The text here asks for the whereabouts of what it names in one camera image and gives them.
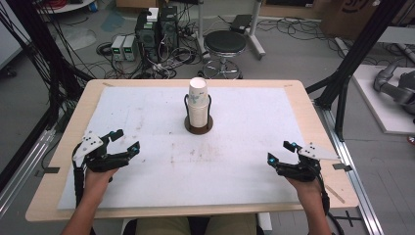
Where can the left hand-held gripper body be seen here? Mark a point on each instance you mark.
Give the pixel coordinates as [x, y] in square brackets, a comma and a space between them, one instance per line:
[98, 160]

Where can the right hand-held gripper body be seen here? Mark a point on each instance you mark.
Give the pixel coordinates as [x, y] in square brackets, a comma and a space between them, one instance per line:
[301, 169]

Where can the stack of plain paper cups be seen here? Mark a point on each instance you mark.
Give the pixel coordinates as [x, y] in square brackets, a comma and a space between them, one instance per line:
[198, 116]

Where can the white printed paper cup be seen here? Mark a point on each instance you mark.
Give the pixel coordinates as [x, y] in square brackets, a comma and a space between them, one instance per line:
[198, 91]

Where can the person's right hand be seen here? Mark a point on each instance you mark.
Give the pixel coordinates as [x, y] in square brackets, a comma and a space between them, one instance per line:
[306, 189]

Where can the person's left hand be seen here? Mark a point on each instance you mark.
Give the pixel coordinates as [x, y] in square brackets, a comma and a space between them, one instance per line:
[97, 182]

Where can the white table mat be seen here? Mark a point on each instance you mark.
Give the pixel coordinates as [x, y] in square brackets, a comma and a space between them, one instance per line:
[163, 176]

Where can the black tape piece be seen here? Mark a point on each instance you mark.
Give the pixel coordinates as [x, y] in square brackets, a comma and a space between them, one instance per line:
[342, 166]
[51, 170]

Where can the thin wooden strip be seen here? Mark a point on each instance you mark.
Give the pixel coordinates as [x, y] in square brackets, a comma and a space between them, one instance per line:
[335, 194]

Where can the light wooden table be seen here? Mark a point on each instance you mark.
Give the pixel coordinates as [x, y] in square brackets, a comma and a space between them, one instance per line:
[55, 199]

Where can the grey power supply unit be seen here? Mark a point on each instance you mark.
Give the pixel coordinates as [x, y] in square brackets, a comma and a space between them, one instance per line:
[117, 47]
[129, 47]

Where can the white floor board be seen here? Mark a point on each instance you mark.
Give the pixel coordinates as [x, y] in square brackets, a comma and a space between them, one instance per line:
[375, 101]

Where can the black computer tower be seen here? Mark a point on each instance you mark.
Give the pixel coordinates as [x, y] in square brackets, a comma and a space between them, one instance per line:
[146, 36]
[169, 26]

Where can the white metal stand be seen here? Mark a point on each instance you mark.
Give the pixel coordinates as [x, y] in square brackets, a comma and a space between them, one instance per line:
[256, 36]

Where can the black round stool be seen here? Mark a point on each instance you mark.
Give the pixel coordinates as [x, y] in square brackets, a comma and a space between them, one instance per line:
[225, 42]

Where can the small white box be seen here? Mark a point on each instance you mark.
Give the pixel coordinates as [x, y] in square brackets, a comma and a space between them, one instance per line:
[152, 14]

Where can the flat black device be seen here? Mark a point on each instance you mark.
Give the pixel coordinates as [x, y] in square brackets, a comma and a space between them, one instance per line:
[240, 23]

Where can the cardboard box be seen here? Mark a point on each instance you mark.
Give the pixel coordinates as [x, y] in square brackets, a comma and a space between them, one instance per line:
[349, 16]

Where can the aluminium rail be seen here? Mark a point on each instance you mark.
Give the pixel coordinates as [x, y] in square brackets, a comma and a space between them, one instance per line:
[23, 173]
[355, 182]

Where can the black metal frame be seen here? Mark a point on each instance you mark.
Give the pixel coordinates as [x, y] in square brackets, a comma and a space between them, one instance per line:
[355, 55]
[39, 42]

